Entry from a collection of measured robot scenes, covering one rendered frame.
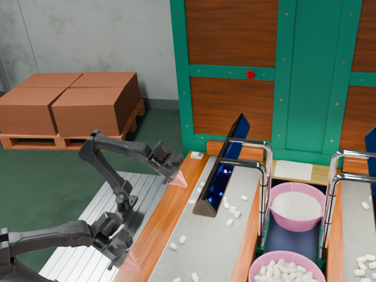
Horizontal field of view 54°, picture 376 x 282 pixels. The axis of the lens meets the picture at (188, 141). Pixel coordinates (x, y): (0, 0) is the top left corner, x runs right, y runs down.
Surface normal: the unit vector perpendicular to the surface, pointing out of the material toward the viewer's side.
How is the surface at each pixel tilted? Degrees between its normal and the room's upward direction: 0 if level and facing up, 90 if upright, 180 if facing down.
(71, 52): 90
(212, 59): 90
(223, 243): 0
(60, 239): 84
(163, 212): 0
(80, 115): 90
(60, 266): 0
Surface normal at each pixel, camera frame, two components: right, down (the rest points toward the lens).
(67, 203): -0.07, -0.85
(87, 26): -0.25, 0.51
